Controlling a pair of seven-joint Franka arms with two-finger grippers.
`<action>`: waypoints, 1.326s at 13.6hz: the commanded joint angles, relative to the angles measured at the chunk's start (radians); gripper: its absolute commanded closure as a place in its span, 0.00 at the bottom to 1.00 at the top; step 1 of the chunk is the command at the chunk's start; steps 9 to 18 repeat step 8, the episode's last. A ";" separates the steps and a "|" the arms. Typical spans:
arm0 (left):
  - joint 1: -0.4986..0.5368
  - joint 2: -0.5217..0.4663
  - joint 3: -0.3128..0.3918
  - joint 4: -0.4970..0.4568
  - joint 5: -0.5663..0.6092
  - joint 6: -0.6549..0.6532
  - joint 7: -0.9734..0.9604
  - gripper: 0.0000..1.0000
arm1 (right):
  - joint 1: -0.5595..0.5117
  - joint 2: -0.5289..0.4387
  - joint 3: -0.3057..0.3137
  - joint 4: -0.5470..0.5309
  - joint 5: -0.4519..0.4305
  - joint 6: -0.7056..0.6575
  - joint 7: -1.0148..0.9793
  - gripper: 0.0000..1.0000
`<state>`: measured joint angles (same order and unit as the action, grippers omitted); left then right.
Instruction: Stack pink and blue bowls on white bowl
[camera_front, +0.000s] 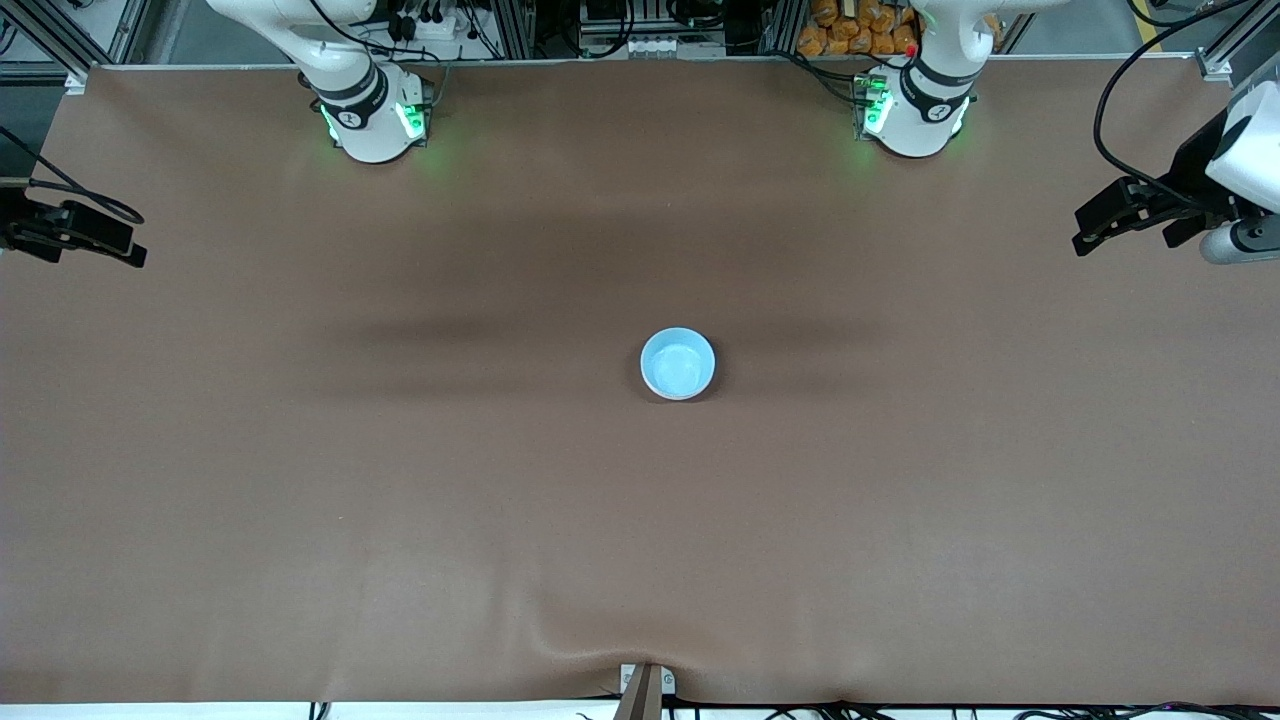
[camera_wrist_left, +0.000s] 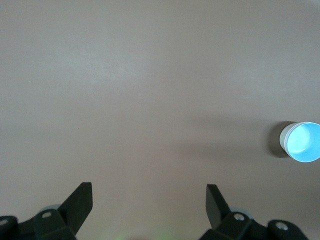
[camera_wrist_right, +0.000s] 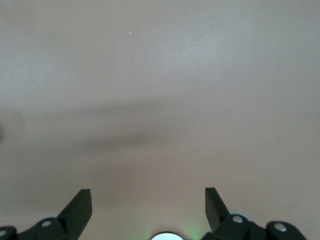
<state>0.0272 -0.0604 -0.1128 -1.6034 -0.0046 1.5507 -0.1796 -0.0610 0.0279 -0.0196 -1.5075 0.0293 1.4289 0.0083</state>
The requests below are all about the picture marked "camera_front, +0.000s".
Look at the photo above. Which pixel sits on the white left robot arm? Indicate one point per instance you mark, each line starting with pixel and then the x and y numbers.
pixel 920 110

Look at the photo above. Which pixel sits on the blue bowl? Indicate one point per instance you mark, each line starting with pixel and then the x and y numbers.
pixel 678 362

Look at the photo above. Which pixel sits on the white power strip black plugs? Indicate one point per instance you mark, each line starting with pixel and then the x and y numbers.
pixel 440 28

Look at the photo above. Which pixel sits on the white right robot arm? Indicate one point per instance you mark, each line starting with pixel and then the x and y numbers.
pixel 370 120

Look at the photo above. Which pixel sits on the aluminium frame post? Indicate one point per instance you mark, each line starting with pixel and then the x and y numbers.
pixel 780 25
pixel 517 30

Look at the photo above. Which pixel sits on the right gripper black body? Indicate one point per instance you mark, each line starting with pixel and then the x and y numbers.
pixel 22 226

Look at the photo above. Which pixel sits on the brown table cloth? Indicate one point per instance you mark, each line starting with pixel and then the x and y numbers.
pixel 640 550

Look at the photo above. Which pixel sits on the brown camera post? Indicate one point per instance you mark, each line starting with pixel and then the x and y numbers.
pixel 640 705

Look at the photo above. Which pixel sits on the orange packaged snacks pile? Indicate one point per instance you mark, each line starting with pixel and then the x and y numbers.
pixel 850 30

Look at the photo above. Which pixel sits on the aluminium frame corner struts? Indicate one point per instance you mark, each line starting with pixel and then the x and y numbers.
pixel 40 70
pixel 1215 62

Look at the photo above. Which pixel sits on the metal bracket clamp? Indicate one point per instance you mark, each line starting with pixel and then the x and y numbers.
pixel 630 678

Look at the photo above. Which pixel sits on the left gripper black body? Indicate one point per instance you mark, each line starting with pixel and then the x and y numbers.
pixel 1190 170

